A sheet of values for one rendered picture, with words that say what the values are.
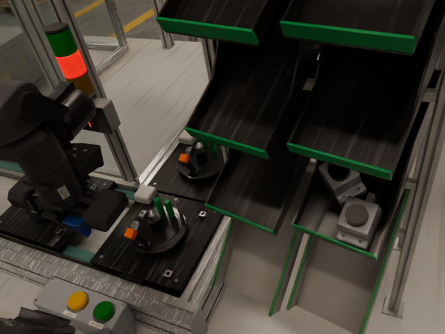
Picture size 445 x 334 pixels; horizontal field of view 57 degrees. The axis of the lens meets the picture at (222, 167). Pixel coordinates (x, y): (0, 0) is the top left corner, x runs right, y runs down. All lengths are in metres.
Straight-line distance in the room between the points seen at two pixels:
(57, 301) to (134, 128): 0.76
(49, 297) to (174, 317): 0.29
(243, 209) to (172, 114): 0.92
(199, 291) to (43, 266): 0.39
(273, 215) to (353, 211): 0.14
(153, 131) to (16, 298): 0.69
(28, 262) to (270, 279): 0.59
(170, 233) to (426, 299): 0.57
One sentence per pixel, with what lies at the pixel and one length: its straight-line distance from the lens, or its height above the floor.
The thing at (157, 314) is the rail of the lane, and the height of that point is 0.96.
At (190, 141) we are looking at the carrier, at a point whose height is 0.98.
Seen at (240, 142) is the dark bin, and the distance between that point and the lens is 0.56.
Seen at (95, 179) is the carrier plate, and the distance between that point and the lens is 1.20.
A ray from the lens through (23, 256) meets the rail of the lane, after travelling 1.12.
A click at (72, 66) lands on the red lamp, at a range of 0.94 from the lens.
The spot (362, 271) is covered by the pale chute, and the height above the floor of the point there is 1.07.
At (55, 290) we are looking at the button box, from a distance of 1.01.
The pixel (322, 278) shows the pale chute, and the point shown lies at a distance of 0.79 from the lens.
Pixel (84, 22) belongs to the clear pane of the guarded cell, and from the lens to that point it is 2.23.
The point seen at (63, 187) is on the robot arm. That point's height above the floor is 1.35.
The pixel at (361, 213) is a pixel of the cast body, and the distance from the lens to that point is 0.58.
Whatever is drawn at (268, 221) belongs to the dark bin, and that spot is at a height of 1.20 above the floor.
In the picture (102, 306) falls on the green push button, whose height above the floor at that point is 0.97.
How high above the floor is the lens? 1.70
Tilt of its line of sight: 41 degrees down
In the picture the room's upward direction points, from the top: 11 degrees counter-clockwise
